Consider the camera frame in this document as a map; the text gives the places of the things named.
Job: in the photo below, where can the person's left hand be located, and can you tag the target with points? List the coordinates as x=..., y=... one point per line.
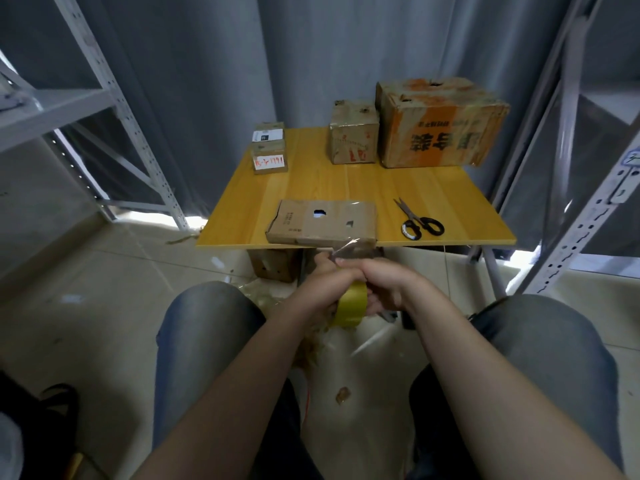
x=325, y=290

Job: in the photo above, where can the person's right hand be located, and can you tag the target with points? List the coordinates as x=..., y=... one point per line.
x=400, y=285

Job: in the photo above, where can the yellow tape roll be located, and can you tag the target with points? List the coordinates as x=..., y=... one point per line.
x=351, y=307

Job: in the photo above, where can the plain brown cardboard box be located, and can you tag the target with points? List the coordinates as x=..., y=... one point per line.
x=272, y=265

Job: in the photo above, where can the small cardboard box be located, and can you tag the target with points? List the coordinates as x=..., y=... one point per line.
x=300, y=225

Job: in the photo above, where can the long white-labelled cardboard box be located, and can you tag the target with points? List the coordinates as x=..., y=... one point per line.
x=269, y=150

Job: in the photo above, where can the medium brown cardboard box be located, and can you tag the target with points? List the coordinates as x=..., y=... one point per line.
x=354, y=135

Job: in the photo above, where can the large orange print cardboard box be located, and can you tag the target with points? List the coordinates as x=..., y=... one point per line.
x=440, y=120

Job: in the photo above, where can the person's right forearm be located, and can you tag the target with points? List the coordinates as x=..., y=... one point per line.
x=500, y=405

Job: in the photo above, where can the person's left forearm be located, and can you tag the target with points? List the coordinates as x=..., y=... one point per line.
x=230, y=395

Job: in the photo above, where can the tape scraps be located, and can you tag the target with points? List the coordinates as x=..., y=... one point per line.
x=265, y=295

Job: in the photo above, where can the person's right leg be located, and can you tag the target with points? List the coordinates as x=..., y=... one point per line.
x=560, y=355

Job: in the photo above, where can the yellow wooden table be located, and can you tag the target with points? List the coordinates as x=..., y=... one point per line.
x=240, y=210

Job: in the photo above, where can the grey metal shelf unit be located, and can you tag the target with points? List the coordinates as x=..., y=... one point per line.
x=60, y=105
x=590, y=165

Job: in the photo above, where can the grey curtain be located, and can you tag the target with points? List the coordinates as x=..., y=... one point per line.
x=300, y=55

